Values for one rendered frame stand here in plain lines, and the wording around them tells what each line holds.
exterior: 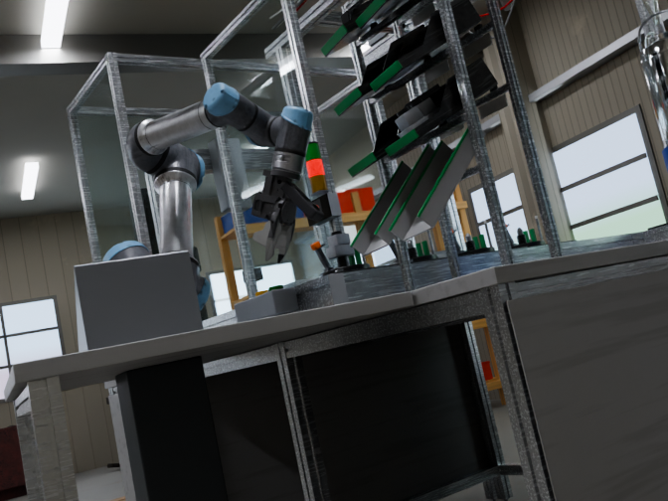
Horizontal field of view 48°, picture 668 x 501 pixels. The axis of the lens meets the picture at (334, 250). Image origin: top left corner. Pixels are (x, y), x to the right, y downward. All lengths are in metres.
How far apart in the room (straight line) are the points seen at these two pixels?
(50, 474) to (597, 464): 0.90
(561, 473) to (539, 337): 0.23
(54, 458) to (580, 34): 5.64
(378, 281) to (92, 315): 0.70
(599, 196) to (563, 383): 4.92
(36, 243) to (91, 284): 8.93
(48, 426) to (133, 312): 0.42
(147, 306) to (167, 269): 0.09
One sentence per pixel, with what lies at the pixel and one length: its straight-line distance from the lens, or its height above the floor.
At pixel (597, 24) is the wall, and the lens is 6.26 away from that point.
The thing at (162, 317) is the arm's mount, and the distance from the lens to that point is 1.59.
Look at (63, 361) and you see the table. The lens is 1.22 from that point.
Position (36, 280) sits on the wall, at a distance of 10.41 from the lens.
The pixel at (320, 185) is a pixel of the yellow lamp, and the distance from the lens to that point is 2.27.
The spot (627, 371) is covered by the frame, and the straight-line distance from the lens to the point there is 1.52.
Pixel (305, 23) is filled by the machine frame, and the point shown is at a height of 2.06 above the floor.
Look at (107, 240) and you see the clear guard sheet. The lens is 3.02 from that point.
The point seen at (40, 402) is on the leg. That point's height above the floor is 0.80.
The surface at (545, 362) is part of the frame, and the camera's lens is 1.34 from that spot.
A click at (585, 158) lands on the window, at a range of 6.31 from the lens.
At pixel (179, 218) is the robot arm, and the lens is 1.99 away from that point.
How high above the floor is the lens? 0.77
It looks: 8 degrees up
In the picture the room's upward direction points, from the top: 12 degrees counter-clockwise
